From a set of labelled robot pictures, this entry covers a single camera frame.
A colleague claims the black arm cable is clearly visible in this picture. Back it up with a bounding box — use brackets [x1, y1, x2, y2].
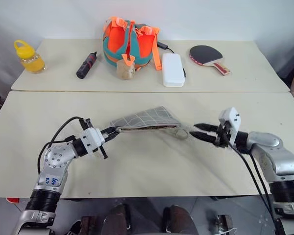
[249, 152, 271, 198]
[38, 116, 89, 176]
[229, 143, 279, 235]

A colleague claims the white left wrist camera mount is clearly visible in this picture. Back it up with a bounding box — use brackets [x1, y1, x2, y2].
[82, 127, 106, 154]

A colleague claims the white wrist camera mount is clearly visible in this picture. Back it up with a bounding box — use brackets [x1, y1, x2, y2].
[218, 106, 242, 145]
[82, 127, 106, 154]

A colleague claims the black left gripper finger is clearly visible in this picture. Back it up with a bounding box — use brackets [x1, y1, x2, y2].
[100, 126, 121, 136]
[103, 132, 119, 143]

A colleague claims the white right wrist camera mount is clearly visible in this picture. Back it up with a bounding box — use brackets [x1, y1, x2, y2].
[218, 106, 242, 145]

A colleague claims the black table tennis paddle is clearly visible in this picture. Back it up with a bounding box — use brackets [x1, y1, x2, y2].
[188, 45, 231, 77]

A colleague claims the yellow lidded plastic jar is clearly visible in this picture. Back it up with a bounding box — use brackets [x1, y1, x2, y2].
[13, 39, 47, 74]

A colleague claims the white rectangular box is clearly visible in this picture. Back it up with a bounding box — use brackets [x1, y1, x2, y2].
[161, 53, 187, 88]

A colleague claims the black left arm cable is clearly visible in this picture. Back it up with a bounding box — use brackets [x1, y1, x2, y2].
[38, 116, 89, 176]

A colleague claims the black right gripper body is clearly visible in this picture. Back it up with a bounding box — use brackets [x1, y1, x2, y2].
[214, 121, 233, 149]

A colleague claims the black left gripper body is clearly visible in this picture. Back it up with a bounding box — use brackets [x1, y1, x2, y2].
[79, 118, 109, 161]

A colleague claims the thin black cable with plug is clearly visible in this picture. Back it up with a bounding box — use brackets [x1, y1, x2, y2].
[157, 41, 187, 78]

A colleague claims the orange and teal backpack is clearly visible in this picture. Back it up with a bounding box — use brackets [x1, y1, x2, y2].
[102, 16, 163, 72]

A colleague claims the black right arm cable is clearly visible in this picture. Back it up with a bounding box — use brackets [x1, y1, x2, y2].
[249, 152, 271, 198]
[229, 143, 279, 235]

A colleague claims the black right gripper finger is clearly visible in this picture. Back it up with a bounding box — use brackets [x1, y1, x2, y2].
[194, 123, 221, 132]
[189, 131, 219, 145]

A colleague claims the dark rounded shape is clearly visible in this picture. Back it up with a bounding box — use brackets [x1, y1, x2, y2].
[162, 205, 199, 235]
[101, 204, 132, 235]

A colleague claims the beige table mat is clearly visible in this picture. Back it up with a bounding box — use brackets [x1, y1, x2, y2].
[0, 91, 294, 199]
[10, 38, 291, 94]

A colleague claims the brown block with black frame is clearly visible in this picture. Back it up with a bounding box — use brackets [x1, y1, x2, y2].
[80, 215, 98, 235]
[216, 213, 234, 234]

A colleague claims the grey plaid pouch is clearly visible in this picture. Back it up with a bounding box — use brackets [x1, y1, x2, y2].
[109, 105, 190, 141]

